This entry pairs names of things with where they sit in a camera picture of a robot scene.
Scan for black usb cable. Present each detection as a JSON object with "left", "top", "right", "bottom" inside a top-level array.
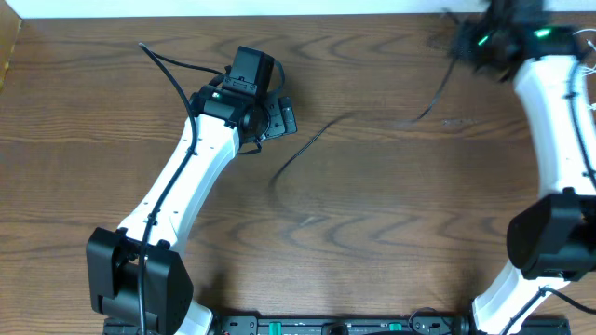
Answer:
[{"left": 267, "top": 50, "right": 462, "bottom": 190}]

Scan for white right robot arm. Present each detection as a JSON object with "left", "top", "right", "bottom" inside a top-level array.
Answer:
[{"left": 450, "top": 0, "right": 595, "bottom": 334}]

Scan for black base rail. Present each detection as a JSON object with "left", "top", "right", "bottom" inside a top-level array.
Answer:
[{"left": 102, "top": 315, "right": 572, "bottom": 335}]

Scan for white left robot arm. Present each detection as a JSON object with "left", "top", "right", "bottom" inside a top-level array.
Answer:
[{"left": 86, "top": 47, "right": 297, "bottom": 335}]

